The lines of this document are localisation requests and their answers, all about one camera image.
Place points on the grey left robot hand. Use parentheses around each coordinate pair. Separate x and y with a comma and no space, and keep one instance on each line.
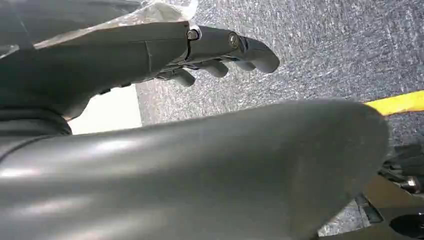
(198,182)

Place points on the ribbed grey left robot arm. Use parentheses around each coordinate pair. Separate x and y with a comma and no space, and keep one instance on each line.
(30,126)

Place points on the white panel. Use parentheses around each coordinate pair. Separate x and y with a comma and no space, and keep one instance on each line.
(109,112)

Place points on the clear plastic wrap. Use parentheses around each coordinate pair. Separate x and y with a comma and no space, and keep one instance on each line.
(159,13)

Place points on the black robot foot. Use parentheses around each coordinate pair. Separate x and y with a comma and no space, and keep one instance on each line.
(407,225)

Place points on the yellow strip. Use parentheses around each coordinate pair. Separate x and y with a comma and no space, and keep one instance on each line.
(400,102)

